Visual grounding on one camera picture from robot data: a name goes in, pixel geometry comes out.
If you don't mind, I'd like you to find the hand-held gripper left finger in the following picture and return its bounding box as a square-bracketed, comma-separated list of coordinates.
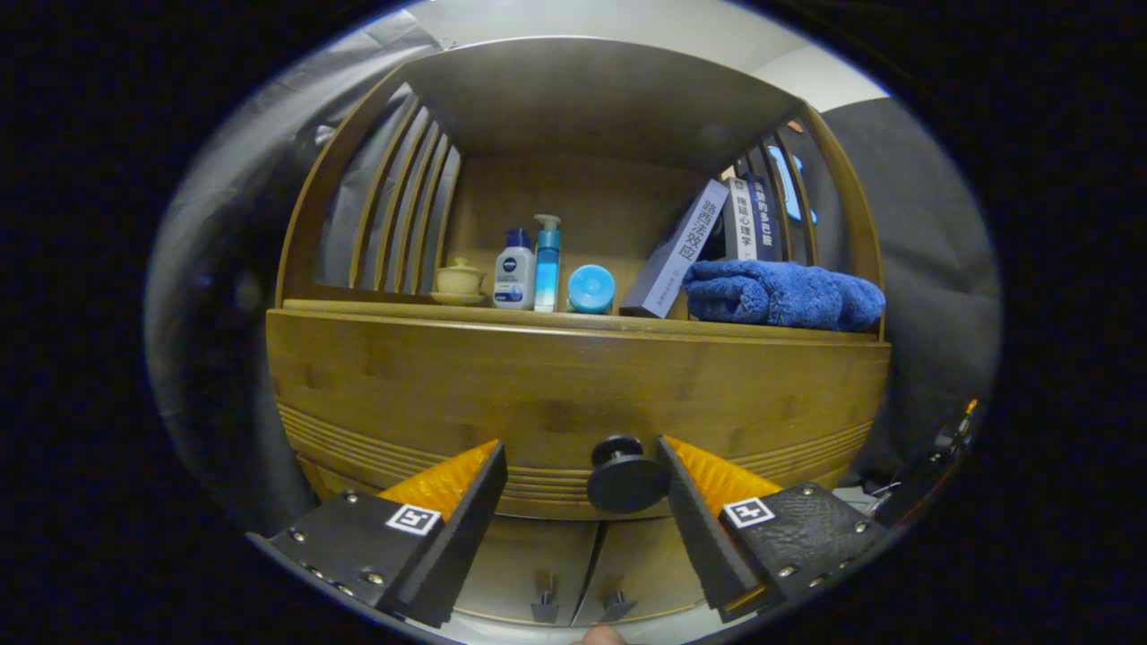
[246, 441, 508, 630]

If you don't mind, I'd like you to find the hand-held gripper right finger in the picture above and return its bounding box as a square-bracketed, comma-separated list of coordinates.
[652, 436, 893, 624]

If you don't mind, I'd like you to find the black round drawer knob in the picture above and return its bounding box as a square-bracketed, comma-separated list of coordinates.
[587, 435, 671, 515]

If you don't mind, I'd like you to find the wooden drawer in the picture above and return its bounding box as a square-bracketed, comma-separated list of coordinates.
[266, 309, 893, 522]

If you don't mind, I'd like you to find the light blue tube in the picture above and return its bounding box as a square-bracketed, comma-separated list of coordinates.
[566, 264, 617, 314]

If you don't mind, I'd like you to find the wooden countertop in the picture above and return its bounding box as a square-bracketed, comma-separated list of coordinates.
[282, 296, 884, 341]

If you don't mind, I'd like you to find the wooden cabinet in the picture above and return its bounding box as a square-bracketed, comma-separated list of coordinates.
[266, 36, 893, 628]

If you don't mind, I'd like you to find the black equipment box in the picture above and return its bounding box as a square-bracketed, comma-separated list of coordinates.
[874, 448, 951, 528]

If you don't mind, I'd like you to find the blue fluffy towel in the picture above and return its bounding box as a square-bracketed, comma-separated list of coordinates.
[681, 260, 888, 332]

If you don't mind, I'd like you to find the orange tipped tool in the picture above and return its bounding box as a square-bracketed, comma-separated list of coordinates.
[932, 399, 979, 458]

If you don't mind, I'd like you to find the cream lidded teacup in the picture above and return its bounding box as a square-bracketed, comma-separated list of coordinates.
[430, 257, 487, 307]

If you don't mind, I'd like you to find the pale grey book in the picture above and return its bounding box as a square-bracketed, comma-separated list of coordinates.
[618, 179, 731, 319]

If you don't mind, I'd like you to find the white bottle blue cap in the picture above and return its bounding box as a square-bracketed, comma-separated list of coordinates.
[492, 228, 537, 311]

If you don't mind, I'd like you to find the blue pump bottle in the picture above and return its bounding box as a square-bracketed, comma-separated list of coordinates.
[533, 214, 564, 313]

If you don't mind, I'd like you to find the white spine book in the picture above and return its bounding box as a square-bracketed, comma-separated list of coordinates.
[721, 176, 761, 262]

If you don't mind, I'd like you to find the dark blue book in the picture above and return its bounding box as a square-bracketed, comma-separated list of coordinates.
[748, 173, 782, 262]

